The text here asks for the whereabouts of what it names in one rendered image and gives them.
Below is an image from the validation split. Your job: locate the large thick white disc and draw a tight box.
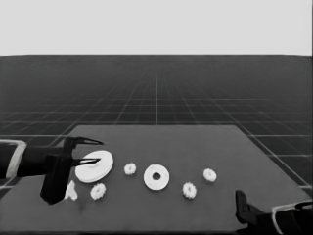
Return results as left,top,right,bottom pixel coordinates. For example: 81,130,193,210
74,150,114,184

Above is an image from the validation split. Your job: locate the white toothed gear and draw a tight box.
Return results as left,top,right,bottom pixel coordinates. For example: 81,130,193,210
182,181,198,200
90,182,108,201
123,162,137,176
202,167,218,183

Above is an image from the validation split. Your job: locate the small white T-shaped piece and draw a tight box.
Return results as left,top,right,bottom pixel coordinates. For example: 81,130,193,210
64,179,79,202

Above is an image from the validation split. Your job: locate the white round carrier with pins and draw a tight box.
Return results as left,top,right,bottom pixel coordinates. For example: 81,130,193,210
143,164,170,191

